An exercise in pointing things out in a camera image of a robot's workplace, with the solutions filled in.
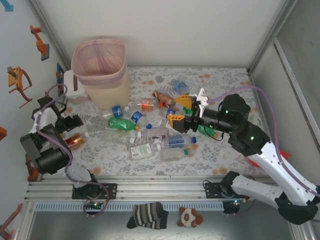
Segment aluminium frame post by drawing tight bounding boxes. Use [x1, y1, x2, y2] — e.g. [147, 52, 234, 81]
[28, 0, 73, 73]
[246, 0, 301, 75]

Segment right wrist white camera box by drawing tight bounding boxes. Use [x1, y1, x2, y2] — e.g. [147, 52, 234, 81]
[189, 86, 210, 113]

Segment brown white plush toy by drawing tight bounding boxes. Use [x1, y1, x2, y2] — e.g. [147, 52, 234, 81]
[176, 206, 205, 229]

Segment beige bin with pink liner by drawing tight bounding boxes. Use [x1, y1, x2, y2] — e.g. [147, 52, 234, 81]
[71, 38, 131, 111]

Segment clear bottle orange label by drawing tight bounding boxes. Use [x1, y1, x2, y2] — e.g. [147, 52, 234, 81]
[136, 97, 163, 112]

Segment clear bottle cyan label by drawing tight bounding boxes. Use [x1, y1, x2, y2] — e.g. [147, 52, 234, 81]
[173, 78, 193, 96]

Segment brown tea bottle white cap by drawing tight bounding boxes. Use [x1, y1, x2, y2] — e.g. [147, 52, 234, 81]
[151, 89, 177, 106]

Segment white slotted cable duct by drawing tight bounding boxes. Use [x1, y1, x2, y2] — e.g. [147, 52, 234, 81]
[34, 201, 225, 211]

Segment white box with brown slot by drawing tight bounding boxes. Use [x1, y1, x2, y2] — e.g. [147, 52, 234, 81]
[63, 69, 92, 103]

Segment aluminium extrusion rail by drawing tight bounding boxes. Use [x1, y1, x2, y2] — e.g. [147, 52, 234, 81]
[23, 175, 302, 201]

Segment blue orange wall sticker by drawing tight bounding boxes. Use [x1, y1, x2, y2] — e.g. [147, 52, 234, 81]
[55, 62, 66, 97]

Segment clear bottle lime label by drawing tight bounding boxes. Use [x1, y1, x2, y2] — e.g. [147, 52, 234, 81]
[156, 118, 171, 130]

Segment orange frame wall sticker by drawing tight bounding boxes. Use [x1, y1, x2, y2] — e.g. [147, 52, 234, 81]
[6, 66, 34, 109]

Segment clear bottle green cap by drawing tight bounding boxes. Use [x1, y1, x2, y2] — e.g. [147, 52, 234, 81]
[159, 147, 196, 162]

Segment teal wall sticker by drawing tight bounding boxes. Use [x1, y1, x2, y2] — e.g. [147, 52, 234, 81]
[3, 0, 15, 13]

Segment clear bottle purple label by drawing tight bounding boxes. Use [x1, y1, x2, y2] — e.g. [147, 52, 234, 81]
[136, 127, 171, 143]

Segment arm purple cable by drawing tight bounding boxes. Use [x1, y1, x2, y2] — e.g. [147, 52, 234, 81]
[34, 83, 112, 219]
[207, 85, 320, 217]

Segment amber bottle red label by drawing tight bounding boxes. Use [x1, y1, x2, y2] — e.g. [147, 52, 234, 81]
[63, 131, 90, 152]

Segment clear bottle green white label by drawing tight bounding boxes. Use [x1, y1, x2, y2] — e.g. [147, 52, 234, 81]
[128, 142, 163, 160]

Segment Pepsi bottle blue cap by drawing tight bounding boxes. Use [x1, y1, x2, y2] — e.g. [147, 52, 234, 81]
[129, 109, 154, 130]
[159, 107, 185, 118]

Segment plain clear bottle white cap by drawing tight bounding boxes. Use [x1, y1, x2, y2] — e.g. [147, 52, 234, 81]
[109, 131, 137, 145]

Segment water bottle blue label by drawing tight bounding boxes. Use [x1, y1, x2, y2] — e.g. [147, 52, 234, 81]
[162, 134, 198, 149]

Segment striped black beige sock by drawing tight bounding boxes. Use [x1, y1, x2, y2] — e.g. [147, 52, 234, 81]
[126, 201, 170, 230]

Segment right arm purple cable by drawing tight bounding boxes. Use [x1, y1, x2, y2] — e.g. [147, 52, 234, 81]
[207, 85, 320, 217]

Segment crushed bottle blue label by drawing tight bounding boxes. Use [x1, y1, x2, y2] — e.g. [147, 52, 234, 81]
[99, 104, 131, 119]

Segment floral tablecloth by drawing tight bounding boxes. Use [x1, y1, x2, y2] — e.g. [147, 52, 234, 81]
[48, 66, 272, 177]

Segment red plastic toy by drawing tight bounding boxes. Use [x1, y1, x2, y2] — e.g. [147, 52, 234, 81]
[248, 149, 293, 168]

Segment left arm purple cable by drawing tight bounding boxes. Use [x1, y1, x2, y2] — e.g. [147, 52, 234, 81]
[34, 83, 112, 219]

